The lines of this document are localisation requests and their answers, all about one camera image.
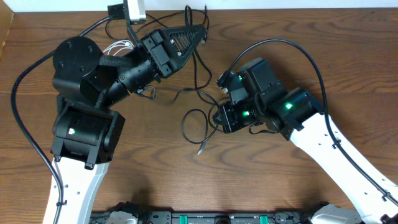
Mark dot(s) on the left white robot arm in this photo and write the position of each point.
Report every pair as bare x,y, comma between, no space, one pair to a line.
87,129

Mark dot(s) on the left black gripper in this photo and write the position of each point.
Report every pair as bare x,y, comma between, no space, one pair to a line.
167,63

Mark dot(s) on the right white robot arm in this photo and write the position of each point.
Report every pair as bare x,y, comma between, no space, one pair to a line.
257,96

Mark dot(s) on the cardboard box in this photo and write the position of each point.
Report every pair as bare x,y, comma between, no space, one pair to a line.
6,18

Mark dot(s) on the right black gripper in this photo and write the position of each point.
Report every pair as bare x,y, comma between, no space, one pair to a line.
229,124

